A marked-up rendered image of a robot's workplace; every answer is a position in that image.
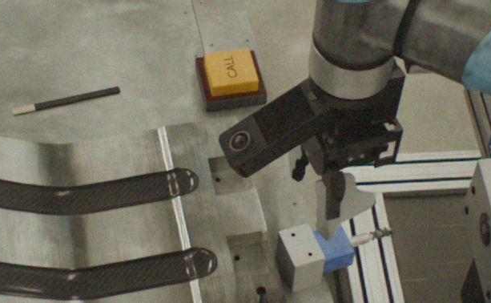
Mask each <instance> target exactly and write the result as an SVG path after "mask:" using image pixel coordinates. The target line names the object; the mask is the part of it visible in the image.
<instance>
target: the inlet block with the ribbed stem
mask: <svg viewBox="0 0 491 303"><path fill-rule="evenodd" d="M391 234H392V230H391V228H390V227H384V228H379V231H377V230H375V232H369V234H367V233H363V234H359V235H356V236H351V237H347V235H346V233H345V231H344V230H343V227H342V225H341V224H340V226H339V228H338V229H337V232H336V233H335V235H334V236H333V237H332V238H331V239H328V240H325V239H324V238H323V237H322V236H321V235H320V234H319V233H318V231H317V230H316V231H313V232H312V231H311V229H310V227H309V225H308V223H306V224H302V225H298V226H295V227H292V228H290V229H286V230H283V231H280V232H279V236H278V245H277V254H276V259H277V260H278V262H279V264H280V268H281V270H282V272H283V274H284V276H285V280H286V282H287V283H288V285H289V286H290V289H291V291H292V293H294V292H296V291H299V289H305V288H307V287H310V286H314V285H318V284H320V283H321V277H322V274H323V273H328V272H331V271H334V270H337V269H342V268H345V267H348V265H352V264H353V260H354V256H355V250H354V248H353V247H356V246H359V245H363V244H367V243H369V240H375V239H379V238H380V237H382V238H383V237H384V236H389V235H391Z"/></svg>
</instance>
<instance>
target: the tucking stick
mask: <svg viewBox="0 0 491 303"><path fill-rule="evenodd" d="M119 92H121V90H120V87H111V88H106V89H102V90H98V91H90V92H87V93H83V94H82V95H75V96H71V97H66V98H61V99H54V100H50V101H46V102H41V103H34V104H29V106H25V107H17V108H13V109H12V113H13V115H19V114H23V113H27V112H31V111H38V110H42V109H47V108H51V107H59V105H63V104H67V103H75V102H78V101H83V100H88V99H95V98H99V97H103V96H107V95H114V94H115V93H119Z"/></svg>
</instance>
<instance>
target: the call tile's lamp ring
mask: <svg viewBox="0 0 491 303"><path fill-rule="evenodd" d="M250 54H251V57H252V60H253V63H254V66H255V69H256V74H257V77H258V80H259V83H258V84H259V87H260V91H249V92H243V93H236V94H230V95H224V96H218V97H211V94H210V91H209V88H208V85H207V78H206V75H205V71H203V64H202V61H203V57H196V62H197V65H198V68H199V75H200V78H201V82H202V86H203V92H205V96H206V100H207V103H208V102H214V101H220V100H226V99H238V98H245V97H251V96H257V95H264V94H267V92H266V88H265V86H264V84H263V80H262V77H261V74H260V69H259V65H258V63H257V60H256V54H255V52H254V51H253V50H250Z"/></svg>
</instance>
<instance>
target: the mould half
mask: <svg viewBox="0 0 491 303"><path fill-rule="evenodd" d="M237 123H238V121H237V117H236V115H235V116H229V117H223V118H217V119H211V120H205V121H199V122H193V123H181V124H175V125H167V126H163V127H161V128H156V129H150V130H145V131H140V132H135V133H129V134H125V135H116V136H111V137H106V138H101V139H91V140H86V141H80V142H74V143H66V144H52V143H41V142H34V141H28V140H23V139H14V138H9V137H4V136H0V179H4V180H8V181H13V182H19V183H24V184H36V185H43V186H53V187H73V186H80V185H86V184H96V183H101V182H106V181H111V180H115V179H119V178H124V177H128V176H137V175H142V174H147V173H152V172H163V171H167V170H171V169H172V168H175V167H179V169H181V168H184V169H188V170H191V171H192V172H194V173H195V174H196V175H197V176H198V179H199V183H198V186H197V188H196V189H195V190H194V191H193V192H191V193H189V194H186V195H185V196H178V197H176V198H174V199H169V200H159V201H154V202H149V203H143V204H139V205H135V206H130V207H125V208H116V209H112V210H108V211H102V212H92V213H87V214H81V215H70V216H60V215H47V214H38V213H32V212H20V211H15V210H9V209H2V208H0V261H2V262H9V263H15V264H22V265H36V266H46V267H56V268H58V269H82V268H83V267H89V266H96V265H104V264H109V263H114V262H118V261H127V260H132V259H136V258H140V257H149V256H154V255H159V254H163V253H169V252H174V251H179V250H184V249H187V248H191V247H197V248H207V249H209V250H211V251H212V252H213V254H214V255H215V258H217V267H215V270H214V271H213V272H212V273H211V274H209V275H208V276H205V277H201V279H196V280H194V281H189V282H184V283H179V284H174V285H166V286H161V287H157V288H152V289H144V290H139V291H135V293H127V294H123V295H117V296H113V297H104V298H99V299H94V300H85V301H60V300H47V299H38V298H29V297H13V296H12V295H6V294H0V303H259V302H257V301H256V289H257V288H258V287H259V286H263V287H265V288H266V290H267V292H266V301H264V302H262V303H287V302H286V298H285V295H284V289H283V286H282V283H281V279H280V273H279V270H278V269H274V270H272V273H263V274H258V275H253V276H247V277H237V279H236V277H235V271H234V268H233V264H232V259H231V253H230V249H229V246H227V238H226V236H234V235H239V234H245V233H251V232H262V233H266V232H268V230H267V225H266V222H265V219H264V216H263V213H262V209H261V207H260V200H259V197H258V194H257V190H256V188H250V189H251V190H249V191H244V192H238V193H232V194H227V195H221V196H216V195H215V189H214V185H213V182H212V178H211V171H210V167H209V163H208V160H207V159H210V158H215V157H222V156H224V153H223V151H222V148H221V147H220V145H219V136H220V135H221V134H222V133H223V132H224V131H225V130H227V129H229V128H230V127H232V126H234V125H235V124H237Z"/></svg>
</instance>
